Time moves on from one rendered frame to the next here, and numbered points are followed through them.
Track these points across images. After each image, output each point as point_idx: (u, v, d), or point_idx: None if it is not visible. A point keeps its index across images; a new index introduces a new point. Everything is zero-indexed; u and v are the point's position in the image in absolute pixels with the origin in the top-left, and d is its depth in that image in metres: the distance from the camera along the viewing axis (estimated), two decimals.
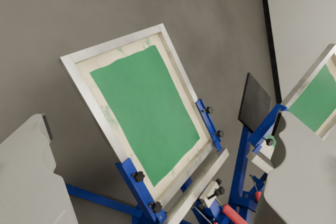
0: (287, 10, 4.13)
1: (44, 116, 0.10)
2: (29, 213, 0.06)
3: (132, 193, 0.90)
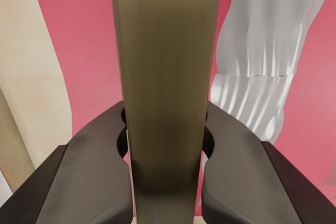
0: None
1: None
2: (96, 189, 0.07)
3: None
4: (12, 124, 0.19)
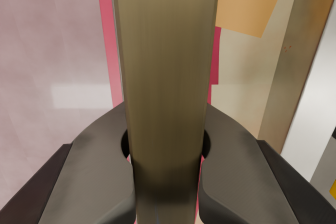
0: None
1: None
2: (100, 188, 0.07)
3: None
4: None
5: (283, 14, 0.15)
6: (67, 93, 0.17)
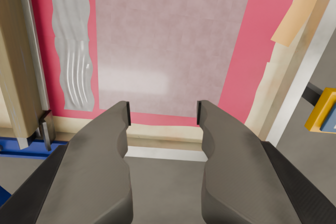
0: None
1: (128, 104, 0.12)
2: (96, 189, 0.07)
3: (9, 194, 0.67)
4: None
5: (296, 40, 0.45)
6: (215, 58, 0.46)
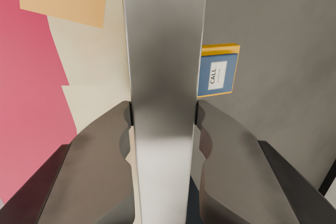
0: None
1: (131, 104, 0.12)
2: (98, 189, 0.07)
3: None
4: None
5: None
6: None
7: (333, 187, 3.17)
